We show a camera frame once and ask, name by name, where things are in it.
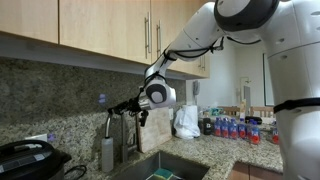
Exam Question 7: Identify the stainless steel kitchen faucet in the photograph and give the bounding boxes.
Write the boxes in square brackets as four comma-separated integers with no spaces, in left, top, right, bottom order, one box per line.
[104,111,140,164]

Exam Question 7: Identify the reddish lower cabinet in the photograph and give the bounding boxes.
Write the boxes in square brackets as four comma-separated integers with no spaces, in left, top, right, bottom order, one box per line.
[227,161,284,180]

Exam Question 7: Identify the stainless steel sink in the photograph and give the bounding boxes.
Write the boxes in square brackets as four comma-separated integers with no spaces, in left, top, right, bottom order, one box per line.
[112,150,211,180]

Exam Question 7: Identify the purple wall sticker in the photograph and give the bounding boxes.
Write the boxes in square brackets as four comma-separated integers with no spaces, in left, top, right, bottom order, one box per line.
[97,93,108,105]

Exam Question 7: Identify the steel cabinet handle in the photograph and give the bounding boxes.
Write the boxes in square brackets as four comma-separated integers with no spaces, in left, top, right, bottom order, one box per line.
[155,18,163,63]
[143,12,152,60]

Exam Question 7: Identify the black pressure cooker cord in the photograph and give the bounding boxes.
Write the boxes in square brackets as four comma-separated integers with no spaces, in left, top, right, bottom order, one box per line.
[63,164,88,180]

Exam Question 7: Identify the white plastic bag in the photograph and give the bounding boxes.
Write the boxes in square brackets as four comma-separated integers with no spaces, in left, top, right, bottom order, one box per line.
[172,104,202,140]

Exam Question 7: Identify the wall telephone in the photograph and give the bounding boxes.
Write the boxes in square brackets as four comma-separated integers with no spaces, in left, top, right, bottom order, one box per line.
[192,79,201,98]

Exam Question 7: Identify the translucent soap bottle black cap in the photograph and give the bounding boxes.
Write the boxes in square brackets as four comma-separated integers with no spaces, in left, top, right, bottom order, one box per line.
[101,136,115,174]

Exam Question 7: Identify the steel and black pressure cooker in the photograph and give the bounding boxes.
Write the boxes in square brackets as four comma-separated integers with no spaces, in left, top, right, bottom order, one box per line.
[0,139,73,180]

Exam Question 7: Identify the wooden cutting board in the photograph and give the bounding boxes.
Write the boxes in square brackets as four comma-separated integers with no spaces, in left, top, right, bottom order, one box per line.
[135,106,174,154]

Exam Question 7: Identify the green sponge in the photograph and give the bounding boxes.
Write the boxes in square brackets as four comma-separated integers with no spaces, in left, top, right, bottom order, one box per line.
[152,167,175,180]

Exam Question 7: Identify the blue and red drink bottle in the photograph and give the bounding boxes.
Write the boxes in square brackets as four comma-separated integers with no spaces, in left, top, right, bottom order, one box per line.
[220,117,230,139]
[246,119,256,142]
[250,120,262,146]
[271,127,281,145]
[237,117,248,140]
[213,116,223,138]
[228,117,239,140]

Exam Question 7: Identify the light wooden cabinet door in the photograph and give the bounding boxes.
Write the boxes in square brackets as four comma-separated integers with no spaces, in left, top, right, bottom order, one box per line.
[150,0,212,80]
[58,0,152,66]
[0,0,60,45]

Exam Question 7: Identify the wooden chair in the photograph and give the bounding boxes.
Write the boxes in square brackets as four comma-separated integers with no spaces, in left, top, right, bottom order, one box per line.
[249,105,275,119]
[217,105,242,117]

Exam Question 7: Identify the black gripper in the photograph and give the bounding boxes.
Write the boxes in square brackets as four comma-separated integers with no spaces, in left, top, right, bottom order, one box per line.
[106,97,143,116]

